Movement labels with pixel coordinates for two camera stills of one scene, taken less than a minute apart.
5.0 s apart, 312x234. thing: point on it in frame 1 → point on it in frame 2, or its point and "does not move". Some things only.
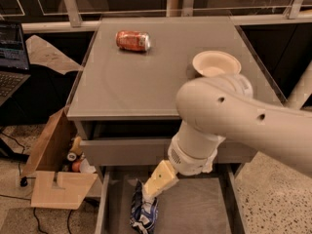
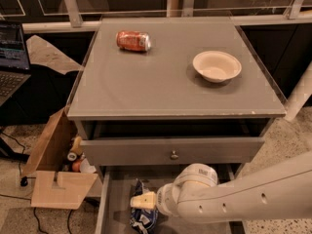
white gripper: [187, 160] → [163, 199]
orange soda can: [133, 40] does not move
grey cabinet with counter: [124, 104] does not move
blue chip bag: [143, 211] does not move
